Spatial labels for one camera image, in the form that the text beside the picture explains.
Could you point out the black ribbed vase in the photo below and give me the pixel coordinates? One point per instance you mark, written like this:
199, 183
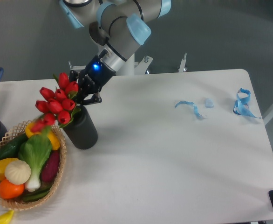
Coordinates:
81, 131

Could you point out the woven wicker basket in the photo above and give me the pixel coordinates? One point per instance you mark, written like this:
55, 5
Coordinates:
17, 204

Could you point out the large blue ribbon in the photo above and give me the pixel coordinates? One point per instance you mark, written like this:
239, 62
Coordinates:
241, 107

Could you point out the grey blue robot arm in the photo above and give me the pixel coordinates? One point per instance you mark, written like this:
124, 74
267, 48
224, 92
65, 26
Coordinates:
119, 27

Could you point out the green vegetable under basket items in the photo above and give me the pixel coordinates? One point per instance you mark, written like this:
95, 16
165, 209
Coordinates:
36, 195

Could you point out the yellow bell pepper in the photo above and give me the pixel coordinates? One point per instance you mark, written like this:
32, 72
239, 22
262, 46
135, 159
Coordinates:
3, 165

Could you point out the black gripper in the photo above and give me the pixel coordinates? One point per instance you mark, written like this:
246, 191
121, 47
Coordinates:
90, 81

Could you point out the dark green cucumber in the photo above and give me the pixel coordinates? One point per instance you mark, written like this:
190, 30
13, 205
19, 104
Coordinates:
10, 149

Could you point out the yellow squash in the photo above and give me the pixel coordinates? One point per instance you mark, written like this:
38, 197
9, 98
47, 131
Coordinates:
53, 140

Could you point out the orange fruit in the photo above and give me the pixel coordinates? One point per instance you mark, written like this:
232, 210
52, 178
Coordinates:
9, 190

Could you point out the white steamed bun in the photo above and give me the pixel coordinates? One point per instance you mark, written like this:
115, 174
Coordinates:
17, 172

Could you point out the metal table frame bracket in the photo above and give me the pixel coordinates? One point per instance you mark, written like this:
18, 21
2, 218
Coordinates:
139, 68

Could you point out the purple sweet potato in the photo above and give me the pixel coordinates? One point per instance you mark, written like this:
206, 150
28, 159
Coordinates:
50, 170

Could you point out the red tulip bouquet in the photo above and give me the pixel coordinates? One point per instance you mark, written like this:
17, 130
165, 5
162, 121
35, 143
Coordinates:
58, 106

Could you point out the green bok choy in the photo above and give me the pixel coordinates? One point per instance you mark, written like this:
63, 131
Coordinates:
35, 152

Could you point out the yellow banana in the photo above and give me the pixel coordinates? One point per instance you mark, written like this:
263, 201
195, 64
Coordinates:
6, 217

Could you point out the small blue ribbon strip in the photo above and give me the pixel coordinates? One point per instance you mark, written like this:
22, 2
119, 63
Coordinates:
194, 106

